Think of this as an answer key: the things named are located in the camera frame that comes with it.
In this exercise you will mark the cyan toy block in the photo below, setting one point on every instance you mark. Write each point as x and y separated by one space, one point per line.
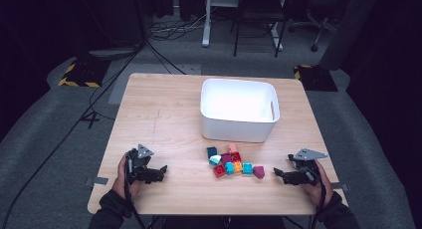
229 168
247 169

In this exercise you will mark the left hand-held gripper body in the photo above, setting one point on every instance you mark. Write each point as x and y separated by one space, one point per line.
139 174

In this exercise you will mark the grey flat stand foot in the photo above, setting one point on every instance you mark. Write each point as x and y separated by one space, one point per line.
112 53

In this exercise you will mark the white plastic bin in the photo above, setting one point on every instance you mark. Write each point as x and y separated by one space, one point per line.
239 129

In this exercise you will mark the magenta sloped toy block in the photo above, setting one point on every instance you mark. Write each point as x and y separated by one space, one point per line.
258 172

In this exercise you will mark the light blue toy block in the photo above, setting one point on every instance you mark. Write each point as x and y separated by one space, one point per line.
215 160

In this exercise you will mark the black yellow striped base plate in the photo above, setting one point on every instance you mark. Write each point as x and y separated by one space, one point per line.
315 78
83 73

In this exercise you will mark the white desk frame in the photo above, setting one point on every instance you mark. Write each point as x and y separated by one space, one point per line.
206 26

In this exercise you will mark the person's left hand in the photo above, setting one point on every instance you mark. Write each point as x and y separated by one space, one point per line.
120 184

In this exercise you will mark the grey curtain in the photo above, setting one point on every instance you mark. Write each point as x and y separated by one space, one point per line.
348 30

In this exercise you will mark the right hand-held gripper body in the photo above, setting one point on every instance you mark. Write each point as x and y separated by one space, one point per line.
307 172

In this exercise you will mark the red toy block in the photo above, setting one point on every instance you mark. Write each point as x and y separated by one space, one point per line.
236 156
219 171

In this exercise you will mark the black metal chair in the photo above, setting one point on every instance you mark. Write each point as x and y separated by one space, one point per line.
258 10

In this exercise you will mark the grey tape piece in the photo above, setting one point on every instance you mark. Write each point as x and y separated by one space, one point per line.
341 186
99 181

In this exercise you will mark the person's right hand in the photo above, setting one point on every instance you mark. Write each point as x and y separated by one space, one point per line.
320 192

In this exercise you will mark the office chair wheeled base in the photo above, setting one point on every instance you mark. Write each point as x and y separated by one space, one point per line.
318 30

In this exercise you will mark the dark teal toy block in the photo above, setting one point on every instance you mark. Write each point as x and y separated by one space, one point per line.
211 152

